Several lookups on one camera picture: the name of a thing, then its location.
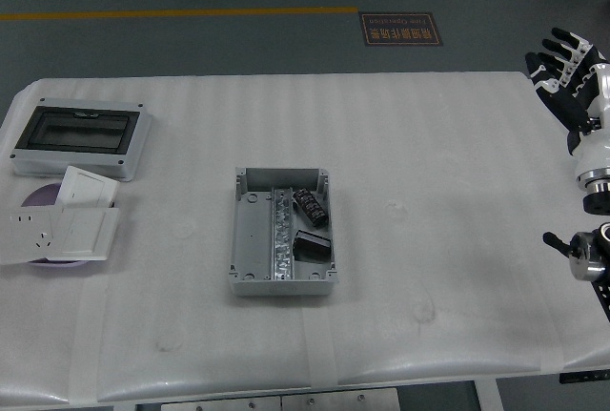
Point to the open grey box, metal rail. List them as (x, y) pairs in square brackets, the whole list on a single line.
[(252, 239)]

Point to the white wall socket panel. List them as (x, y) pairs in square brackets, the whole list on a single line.
[(24, 234)]

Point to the white table leg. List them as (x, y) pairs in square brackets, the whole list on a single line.
[(487, 396)]

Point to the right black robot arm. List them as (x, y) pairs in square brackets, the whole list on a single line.
[(595, 203)]

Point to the white switch panel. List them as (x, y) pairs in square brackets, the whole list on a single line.
[(90, 187), (81, 234)]

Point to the white foam mat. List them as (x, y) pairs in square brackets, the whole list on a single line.
[(190, 144)]

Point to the grey enclosure with dark window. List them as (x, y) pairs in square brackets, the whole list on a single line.
[(76, 132)]

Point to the black table control panel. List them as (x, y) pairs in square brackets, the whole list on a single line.
[(586, 378)]

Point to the brown floor sign, orange text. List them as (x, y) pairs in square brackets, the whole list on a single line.
[(400, 29)]

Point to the dark brown cylindrical battery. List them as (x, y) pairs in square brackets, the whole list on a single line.
[(312, 245)]

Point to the purple plate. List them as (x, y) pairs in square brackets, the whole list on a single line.
[(43, 196)]

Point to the grey metal plate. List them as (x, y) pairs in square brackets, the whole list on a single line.
[(219, 404), (340, 401)]

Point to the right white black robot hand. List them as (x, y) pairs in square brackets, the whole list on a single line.
[(572, 101)]

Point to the black battery with white print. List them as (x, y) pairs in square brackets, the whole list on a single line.
[(310, 208)]

